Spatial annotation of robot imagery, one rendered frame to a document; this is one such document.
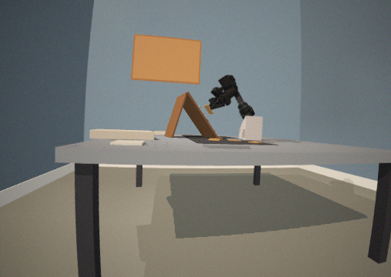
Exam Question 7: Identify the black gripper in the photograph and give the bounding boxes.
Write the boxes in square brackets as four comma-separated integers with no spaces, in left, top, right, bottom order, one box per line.
[209,90,232,110]

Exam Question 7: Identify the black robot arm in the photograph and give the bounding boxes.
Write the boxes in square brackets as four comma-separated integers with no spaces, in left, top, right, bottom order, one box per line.
[211,75,255,119]

